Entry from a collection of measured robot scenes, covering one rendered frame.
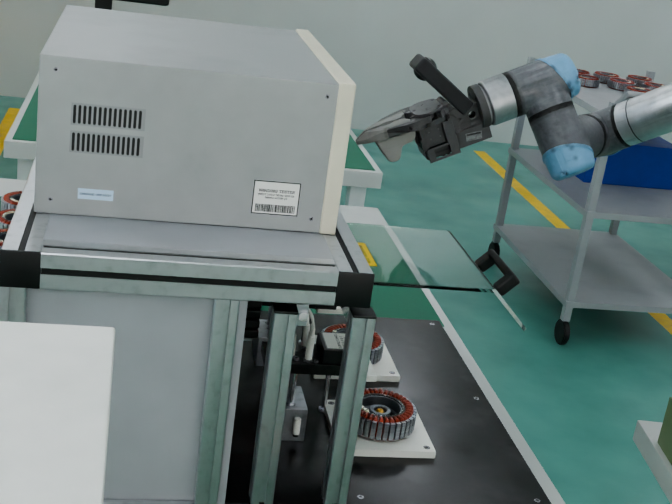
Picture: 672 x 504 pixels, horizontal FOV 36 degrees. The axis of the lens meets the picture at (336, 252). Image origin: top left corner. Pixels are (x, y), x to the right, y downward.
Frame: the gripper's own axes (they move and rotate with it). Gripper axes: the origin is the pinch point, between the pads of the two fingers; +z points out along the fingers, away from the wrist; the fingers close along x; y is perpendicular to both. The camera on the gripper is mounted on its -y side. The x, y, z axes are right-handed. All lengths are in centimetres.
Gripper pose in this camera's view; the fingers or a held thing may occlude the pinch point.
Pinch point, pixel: (362, 135)
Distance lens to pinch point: 165.4
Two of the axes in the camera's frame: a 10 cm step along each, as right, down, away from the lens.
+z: -9.4, 3.5, -0.4
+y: 3.1, 8.7, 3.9
